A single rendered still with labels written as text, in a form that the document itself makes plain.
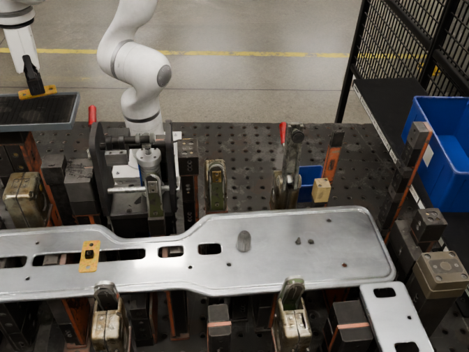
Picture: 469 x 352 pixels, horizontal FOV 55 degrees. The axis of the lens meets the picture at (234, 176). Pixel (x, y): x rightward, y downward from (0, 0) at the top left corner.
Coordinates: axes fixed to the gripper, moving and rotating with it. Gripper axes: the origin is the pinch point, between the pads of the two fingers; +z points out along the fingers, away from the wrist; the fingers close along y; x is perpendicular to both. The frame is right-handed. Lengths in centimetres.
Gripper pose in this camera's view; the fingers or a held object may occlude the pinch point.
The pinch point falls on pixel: (35, 83)
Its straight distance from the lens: 115.5
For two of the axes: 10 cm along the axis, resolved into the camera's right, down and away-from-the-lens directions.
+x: 9.1, -2.6, 3.2
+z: -0.3, 7.3, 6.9
